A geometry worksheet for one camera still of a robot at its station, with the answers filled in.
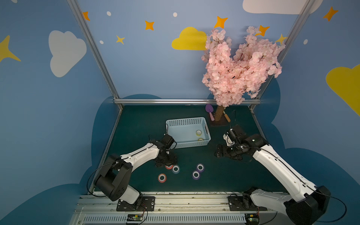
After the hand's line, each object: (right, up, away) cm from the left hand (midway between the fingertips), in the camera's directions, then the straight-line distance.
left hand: (171, 162), depth 87 cm
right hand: (+30, +8, -9) cm, 32 cm away
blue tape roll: (+3, -4, -1) cm, 5 cm away
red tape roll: (-1, -4, 0) cm, 4 cm away
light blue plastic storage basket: (+12, +17, +17) cm, 27 cm away
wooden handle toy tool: (+45, +29, +29) cm, 61 cm away
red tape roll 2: (-6, -9, -3) cm, 11 cm away
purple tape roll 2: (+15, -7, -2) cm, 17 cm away
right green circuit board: (+44, -26, -14) cm, 53 cm away
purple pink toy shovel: (+31, +36, +33) cm, 58 cm away
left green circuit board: (-18, -24, -15) cm, 34 cm away
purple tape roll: (+19, -5, 0) cm, 20 cm away
